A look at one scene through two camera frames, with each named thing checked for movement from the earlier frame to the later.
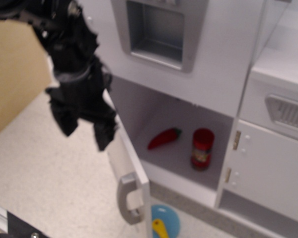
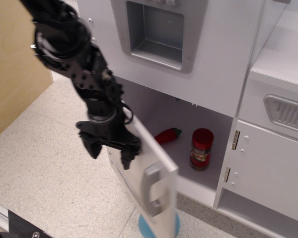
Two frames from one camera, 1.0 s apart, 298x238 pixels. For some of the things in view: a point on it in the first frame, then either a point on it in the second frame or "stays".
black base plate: (17, 227) stays
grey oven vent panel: (288, 112) stays
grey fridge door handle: (127, 184) -> (149, 175)
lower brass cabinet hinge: (228, 173) stays
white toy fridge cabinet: (179, 70) stays
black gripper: (81, 94) -> (109, 127)
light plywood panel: (20, 69) stays
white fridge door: (128, 184) -> (150, 181)
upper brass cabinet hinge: (237, 137) stays
